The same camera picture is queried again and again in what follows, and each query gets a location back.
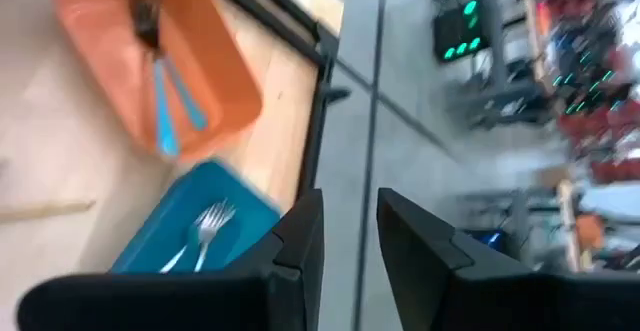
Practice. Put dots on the black computer green lights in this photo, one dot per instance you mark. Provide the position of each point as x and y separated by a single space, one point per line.
460 36

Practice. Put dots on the black aluminium table frame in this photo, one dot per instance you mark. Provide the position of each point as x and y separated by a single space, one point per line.
280 13

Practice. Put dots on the orange plastic bin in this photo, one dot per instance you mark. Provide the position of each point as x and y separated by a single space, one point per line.
220 91

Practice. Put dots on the blue plastic bin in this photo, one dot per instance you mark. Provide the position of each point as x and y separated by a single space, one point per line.
165 231

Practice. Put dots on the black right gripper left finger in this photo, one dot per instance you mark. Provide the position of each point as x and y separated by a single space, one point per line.
200 306

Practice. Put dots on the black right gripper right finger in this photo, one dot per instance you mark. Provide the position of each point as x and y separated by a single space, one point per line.
475 301

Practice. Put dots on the red equipment rack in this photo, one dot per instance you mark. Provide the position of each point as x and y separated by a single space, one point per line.
600 121

